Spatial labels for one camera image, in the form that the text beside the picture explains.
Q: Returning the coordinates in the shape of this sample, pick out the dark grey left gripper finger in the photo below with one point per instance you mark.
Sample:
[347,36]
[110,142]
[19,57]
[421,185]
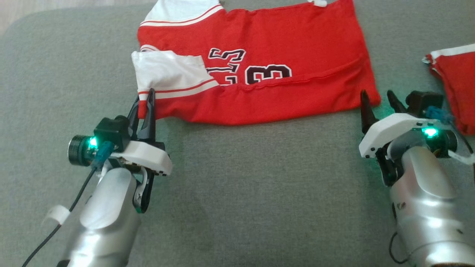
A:
[133,118]
[149,122]

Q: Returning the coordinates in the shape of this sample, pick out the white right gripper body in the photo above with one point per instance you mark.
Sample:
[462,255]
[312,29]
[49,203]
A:
[386,128]

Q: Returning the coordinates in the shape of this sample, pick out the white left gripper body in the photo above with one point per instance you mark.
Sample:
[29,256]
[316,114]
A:
[148,155]

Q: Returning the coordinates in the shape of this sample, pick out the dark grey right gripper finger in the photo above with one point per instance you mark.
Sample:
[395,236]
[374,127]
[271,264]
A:
[367,115]
[395,105]

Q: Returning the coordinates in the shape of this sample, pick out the red white-trimmed shorts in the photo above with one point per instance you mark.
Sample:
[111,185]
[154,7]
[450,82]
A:
[458,81]

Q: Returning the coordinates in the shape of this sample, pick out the red white basketball jersey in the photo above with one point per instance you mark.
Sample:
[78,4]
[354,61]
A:
[297,48]

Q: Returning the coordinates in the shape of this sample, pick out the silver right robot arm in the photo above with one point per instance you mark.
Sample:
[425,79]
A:
[423,200]

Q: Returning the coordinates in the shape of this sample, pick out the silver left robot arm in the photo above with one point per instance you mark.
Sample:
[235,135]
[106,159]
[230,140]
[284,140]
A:
[107,215]

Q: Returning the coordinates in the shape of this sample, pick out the large grey sofa chaise cushion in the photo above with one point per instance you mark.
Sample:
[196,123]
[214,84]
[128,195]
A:
[259,185]

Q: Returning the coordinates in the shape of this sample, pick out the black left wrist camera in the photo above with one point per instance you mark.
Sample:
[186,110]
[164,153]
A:
[111,131]

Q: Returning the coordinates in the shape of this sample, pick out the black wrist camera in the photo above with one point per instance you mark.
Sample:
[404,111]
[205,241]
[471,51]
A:
[423,102]
[111,131]

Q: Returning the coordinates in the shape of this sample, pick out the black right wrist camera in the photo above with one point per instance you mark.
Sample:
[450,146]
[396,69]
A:
[423,102]

